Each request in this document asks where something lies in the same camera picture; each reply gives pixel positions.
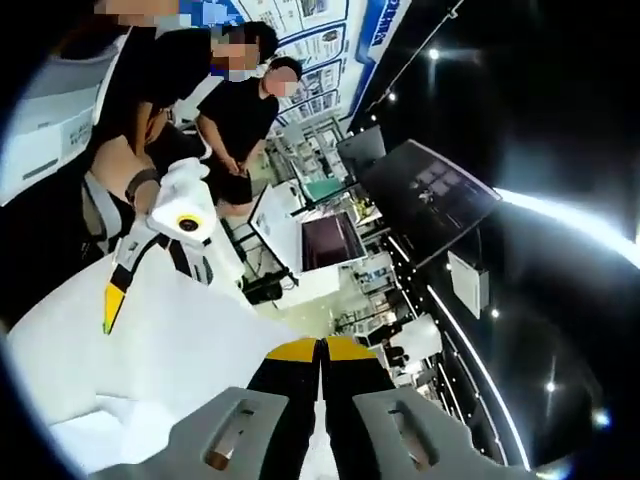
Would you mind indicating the dark wristband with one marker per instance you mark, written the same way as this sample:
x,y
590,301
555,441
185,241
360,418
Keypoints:
x,y
140,176

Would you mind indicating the person's left hand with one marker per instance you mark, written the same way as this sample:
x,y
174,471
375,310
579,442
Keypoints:
x,y
148,197

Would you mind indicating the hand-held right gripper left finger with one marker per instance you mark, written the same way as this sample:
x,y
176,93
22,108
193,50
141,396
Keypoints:
x,y
280,380

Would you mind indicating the white printing paper sheet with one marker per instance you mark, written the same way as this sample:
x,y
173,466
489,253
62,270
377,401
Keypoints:
x,y
165,340

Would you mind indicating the green box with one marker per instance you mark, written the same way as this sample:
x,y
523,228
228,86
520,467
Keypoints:
x,y
322,191

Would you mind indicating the small dark monitor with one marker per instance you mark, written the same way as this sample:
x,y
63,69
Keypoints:
x,y
362,147

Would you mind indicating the white laptop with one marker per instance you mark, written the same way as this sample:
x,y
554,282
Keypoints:
x,y
330,240

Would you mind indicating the ceiling air conditioner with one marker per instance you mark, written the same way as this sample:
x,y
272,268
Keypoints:
x,y
467,282

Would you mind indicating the metal shelf rack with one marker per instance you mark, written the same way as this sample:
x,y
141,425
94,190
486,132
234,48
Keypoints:
x,y
310,150

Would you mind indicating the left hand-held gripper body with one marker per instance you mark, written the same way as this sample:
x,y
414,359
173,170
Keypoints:
x,y
185,200

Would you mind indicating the blue and white wall poster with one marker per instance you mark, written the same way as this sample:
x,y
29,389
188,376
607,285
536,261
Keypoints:
x,y
320,30

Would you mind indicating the person's black clothing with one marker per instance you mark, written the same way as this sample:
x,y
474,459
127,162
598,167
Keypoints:
x,y
165,65

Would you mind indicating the white worn chest device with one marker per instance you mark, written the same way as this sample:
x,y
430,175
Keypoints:
x,y
45,125

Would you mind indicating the large dark monitor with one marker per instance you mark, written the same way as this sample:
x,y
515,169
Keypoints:
x,y
430,200

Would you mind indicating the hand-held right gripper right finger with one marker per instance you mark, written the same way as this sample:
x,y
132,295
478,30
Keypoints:
x,y
360,390

